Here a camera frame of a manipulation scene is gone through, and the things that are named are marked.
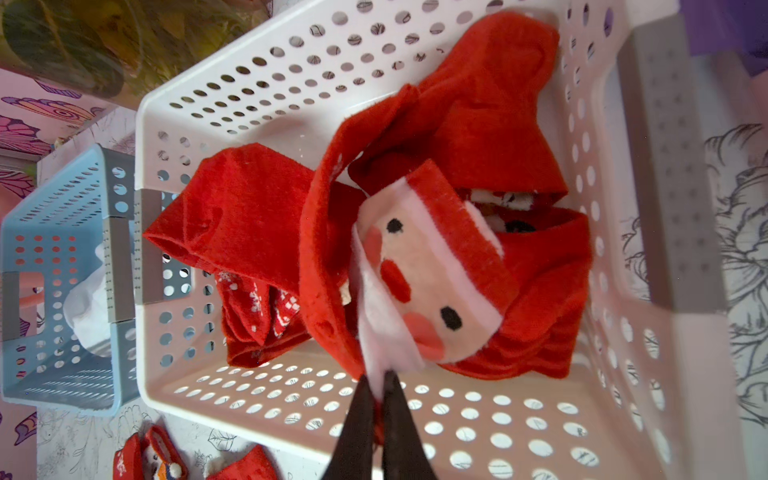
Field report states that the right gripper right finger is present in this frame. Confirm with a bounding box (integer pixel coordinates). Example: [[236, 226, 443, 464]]
[[382, 371, 437, 480]]

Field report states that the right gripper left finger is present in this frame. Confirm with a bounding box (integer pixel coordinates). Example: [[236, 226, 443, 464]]
[[322, 375, 375, 480]]

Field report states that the plain white sock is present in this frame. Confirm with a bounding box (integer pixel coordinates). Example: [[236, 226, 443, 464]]
[[63, 244, 111, 358]]

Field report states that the light blue plastic basket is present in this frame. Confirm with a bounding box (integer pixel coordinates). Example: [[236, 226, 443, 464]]
[[1, 144, 138, 417]]

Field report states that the red santa face sock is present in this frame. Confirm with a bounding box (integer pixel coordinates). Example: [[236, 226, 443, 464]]
[[348, 11, 568, 205]]

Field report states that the white plastic basket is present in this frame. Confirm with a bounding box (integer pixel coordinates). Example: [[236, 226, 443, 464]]
[[134, 1, 746, 479]]

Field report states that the large red snowflake sock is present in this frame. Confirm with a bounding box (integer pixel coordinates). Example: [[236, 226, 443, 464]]
[[216, 272, 311, 368]]

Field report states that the large plain red sock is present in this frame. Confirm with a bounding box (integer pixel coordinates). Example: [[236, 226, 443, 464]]
[[143, 143, 315, 294]]

